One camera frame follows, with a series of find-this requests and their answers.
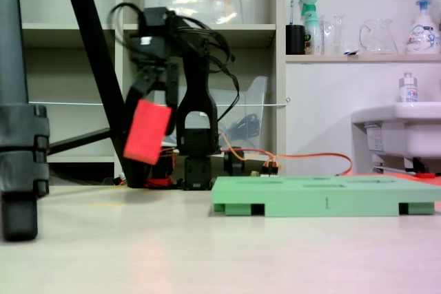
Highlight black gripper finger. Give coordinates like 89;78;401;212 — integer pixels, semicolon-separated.
124;65;158;109
164;61;181;136

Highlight red square block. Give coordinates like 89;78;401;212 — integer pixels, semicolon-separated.
123;98;173;166

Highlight white shelf unit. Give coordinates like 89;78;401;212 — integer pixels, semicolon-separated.
15;0;287;187

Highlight black tripod leg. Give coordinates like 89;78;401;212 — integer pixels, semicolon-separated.
58;0;146;189

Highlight black tripod brace bar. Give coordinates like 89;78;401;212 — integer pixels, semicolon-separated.
47;127;112;156

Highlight black round table clamp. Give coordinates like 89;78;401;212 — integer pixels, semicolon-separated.
223;154;246;177

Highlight circuit board with connectors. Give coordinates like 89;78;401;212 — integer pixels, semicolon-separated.
249;159;282;178

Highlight black cup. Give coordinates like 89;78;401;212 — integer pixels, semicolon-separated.
285;24;307;56

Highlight grey notched tripod leg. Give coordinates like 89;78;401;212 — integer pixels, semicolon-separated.
0;0;51;242

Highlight green spray bottle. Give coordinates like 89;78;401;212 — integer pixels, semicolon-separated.
298;0;322;56

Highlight white counter cabinet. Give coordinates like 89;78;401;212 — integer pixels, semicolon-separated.
285;53;441;176

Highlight glass measuring beaker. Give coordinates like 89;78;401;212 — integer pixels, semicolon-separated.
320;14;346;56

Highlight green shape sorter board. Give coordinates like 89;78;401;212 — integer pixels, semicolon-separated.
210;175;441;218

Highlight glass pitcher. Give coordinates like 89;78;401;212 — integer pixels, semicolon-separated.
358;18;399;55

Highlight small clear sanitizer bottle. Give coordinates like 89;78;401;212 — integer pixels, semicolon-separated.
398;72;419;103

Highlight white sink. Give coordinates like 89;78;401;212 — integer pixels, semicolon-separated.
351;101;441;161

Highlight white foam soap bottle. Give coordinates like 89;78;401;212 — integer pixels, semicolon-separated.
405;0;441;55

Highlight black arm cable loops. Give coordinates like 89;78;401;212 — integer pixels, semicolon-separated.
109;2;242;126

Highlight white strung cord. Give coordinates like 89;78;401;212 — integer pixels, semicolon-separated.
27;97;291;107

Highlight thin orange wire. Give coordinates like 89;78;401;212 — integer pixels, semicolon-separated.
219;132;353;176

